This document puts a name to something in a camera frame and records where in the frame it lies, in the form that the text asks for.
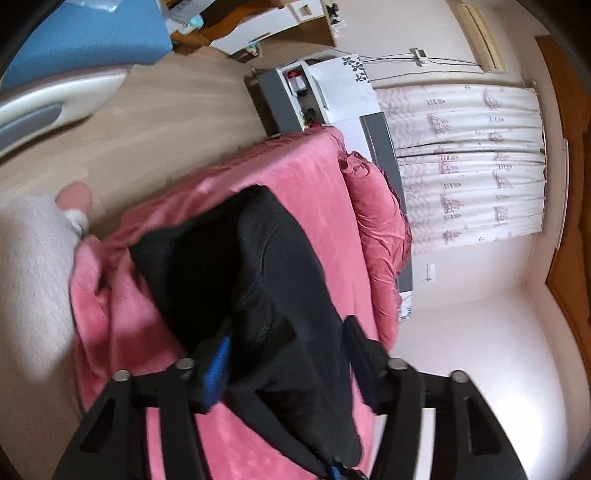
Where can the pink fleece blanket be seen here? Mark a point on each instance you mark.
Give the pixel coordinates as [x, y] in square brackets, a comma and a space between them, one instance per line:
[295, 166]

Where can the person's pink slipper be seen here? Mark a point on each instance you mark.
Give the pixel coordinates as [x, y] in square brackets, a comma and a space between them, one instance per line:
[74, 196]

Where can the black pants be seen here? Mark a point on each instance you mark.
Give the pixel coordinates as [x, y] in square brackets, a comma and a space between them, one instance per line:
[277, 277]

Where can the white wall socket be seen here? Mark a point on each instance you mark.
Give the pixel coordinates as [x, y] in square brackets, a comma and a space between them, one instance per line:
[430, 272]

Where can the white patterned curtain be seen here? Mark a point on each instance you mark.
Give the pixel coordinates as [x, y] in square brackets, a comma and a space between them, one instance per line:
[461, 161]

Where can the grey headboard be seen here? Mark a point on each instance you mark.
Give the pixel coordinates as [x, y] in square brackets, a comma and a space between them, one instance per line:
[378, 134]

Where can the white wooden wardrobe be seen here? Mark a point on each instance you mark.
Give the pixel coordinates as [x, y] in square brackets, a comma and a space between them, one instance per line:
[277, 37]

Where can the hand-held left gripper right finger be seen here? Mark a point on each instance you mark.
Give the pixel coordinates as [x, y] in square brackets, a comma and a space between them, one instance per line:
[369, 369]

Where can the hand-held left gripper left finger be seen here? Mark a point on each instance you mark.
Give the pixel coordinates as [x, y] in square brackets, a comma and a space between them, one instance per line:
[217, 369]

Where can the wooden door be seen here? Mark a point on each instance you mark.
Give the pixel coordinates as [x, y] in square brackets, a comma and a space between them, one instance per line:
[568, 184]

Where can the cream wall air conditioner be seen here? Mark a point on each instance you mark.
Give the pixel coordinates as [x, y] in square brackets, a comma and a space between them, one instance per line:
[480, 37]

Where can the person's leg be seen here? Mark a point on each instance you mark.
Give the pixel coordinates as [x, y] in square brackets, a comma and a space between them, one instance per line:
[32, 277]

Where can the white grey bed frame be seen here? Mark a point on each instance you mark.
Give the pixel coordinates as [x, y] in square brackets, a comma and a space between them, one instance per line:
[69, 92]

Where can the pink duvet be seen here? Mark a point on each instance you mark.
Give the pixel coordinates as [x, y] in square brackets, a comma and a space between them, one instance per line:
[378, 217]

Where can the blue mattress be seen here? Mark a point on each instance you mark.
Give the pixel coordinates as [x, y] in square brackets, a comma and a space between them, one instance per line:
[92, 37]

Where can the white floral bedside cabinet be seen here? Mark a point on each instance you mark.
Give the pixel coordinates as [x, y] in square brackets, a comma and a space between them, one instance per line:
[341, 92]
[407, 307]

